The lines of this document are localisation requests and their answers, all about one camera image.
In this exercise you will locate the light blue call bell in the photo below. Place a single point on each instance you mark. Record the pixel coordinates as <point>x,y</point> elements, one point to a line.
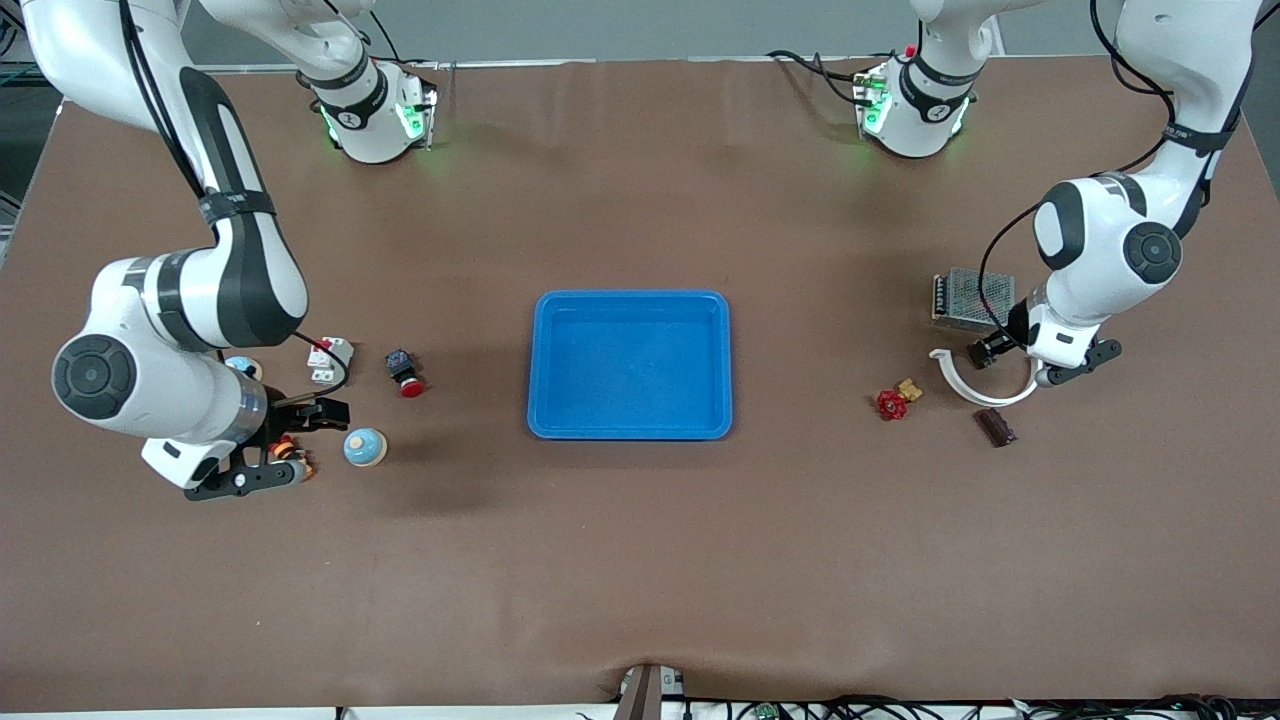
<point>245,368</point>
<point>364,447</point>

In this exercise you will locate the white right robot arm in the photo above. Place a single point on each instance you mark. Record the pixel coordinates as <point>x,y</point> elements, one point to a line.
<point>240,280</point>

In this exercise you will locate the brass valve red handwheel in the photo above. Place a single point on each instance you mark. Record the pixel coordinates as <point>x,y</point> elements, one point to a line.
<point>891,404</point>

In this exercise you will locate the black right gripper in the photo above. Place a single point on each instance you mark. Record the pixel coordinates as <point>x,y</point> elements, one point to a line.
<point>292,414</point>

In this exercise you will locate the white circuit breaker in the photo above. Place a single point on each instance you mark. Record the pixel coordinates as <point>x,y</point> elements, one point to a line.
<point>335,360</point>

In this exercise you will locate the red mushroom push button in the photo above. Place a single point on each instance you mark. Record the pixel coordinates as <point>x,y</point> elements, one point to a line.
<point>403,368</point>

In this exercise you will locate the metal mesh power supply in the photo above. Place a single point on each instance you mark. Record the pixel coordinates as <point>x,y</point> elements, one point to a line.
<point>965,295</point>

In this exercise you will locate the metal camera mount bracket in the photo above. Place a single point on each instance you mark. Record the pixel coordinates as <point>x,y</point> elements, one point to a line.
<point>645,695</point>

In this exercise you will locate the blue plastic tray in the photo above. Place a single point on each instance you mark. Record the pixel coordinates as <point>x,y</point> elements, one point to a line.
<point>630,370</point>

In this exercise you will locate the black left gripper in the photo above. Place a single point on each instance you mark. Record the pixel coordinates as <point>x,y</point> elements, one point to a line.
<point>1003,341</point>

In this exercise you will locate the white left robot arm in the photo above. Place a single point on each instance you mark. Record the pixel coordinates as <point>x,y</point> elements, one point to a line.
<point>1100,240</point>

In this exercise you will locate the red yellow emergency stop button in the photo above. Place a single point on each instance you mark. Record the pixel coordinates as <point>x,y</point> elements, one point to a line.
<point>298,466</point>

